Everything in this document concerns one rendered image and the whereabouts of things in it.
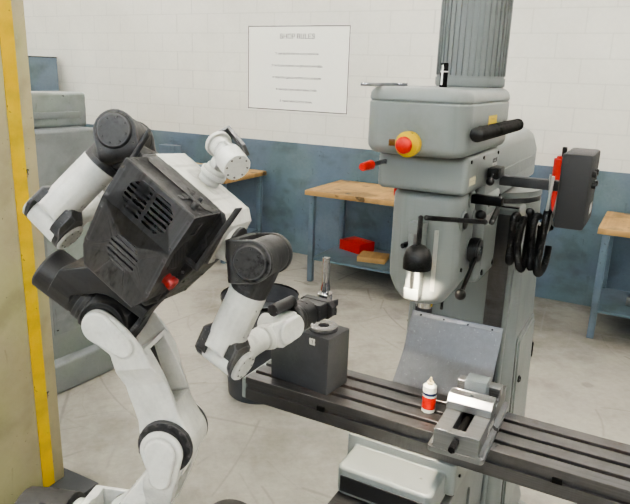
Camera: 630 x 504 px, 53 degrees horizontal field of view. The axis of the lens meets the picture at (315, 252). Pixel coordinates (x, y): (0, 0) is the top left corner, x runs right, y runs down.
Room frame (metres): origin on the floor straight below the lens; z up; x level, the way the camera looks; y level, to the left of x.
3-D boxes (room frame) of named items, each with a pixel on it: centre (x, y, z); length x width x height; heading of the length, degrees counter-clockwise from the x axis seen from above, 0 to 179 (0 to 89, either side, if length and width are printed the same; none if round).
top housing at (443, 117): (1.73, -0.33, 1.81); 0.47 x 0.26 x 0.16; 152
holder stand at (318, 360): (1.87, 0.01, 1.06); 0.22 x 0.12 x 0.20; 55
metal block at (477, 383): (1.64, -0.47, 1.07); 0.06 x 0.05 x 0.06; 63
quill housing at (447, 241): (1.72, -0.32, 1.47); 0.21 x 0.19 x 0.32; 62
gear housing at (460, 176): (1.76, -0.34, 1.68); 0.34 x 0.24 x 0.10; 152
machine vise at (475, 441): (1.61, -0.46, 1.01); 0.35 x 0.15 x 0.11; 153
